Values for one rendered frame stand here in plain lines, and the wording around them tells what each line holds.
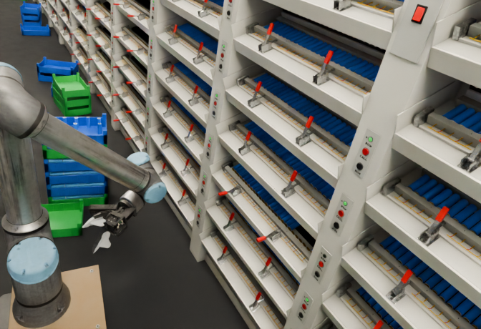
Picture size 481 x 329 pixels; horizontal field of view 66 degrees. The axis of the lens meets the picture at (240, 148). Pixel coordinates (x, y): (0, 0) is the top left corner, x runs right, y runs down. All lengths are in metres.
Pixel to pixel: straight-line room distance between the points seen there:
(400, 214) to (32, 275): 1.12
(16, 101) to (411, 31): 0.97
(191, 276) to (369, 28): 1.40
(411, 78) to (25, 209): 1.25
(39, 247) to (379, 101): 1.16
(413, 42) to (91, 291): 1.39
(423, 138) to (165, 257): 1.42
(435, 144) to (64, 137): 0.97
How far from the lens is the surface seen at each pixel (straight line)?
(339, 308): 1.23
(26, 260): 1.45
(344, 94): 1.01
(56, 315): 1.59
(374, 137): 0.93
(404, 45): 0.88
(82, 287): 1.68
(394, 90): 0.89
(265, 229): 1.38
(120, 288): 1.86
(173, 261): 1.96
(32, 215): 1.52
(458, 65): 0.83
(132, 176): 1.34
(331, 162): 1.08
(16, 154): 1.36
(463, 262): 0.93
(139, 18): 2.26
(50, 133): 1.19
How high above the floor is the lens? 1.45
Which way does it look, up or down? 30 degrees down
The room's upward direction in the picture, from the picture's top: 11 degrees clockwise
